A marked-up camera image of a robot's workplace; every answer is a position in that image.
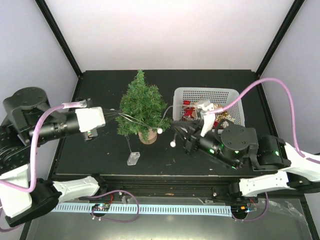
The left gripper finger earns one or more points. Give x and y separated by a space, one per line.
110 112
108 118

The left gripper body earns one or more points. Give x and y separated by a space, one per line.
91 133

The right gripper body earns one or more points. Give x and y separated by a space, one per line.
192 137

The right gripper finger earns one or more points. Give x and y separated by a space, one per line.
186 124
185 134

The clear battery box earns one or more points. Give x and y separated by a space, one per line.
133 158

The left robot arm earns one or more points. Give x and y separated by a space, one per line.
31 122

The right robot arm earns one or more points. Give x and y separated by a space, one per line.
279 165

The small green christmas tree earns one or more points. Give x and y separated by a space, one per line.
142 108

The wooden tree base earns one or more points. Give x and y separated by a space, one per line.
148 137

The red star ornament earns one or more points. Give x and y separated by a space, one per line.
189 113

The white plastic basket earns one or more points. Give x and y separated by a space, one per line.
217 96

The red gift box ornament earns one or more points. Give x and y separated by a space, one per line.
186 103

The white wooden snowflake ornament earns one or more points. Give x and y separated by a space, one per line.
224 123

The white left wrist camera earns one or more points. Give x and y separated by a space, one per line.
90 118

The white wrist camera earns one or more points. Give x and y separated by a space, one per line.
90 118
207 111

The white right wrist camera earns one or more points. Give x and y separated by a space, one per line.
207 111

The black aluminium rail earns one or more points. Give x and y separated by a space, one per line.
160 185

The white slotted cable duct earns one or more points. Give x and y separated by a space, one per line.
144 209

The black frame post left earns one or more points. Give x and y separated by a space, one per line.
48 16

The black frame post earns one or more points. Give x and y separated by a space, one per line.
280 34
48 16

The black frame post right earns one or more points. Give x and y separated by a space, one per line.
280 34

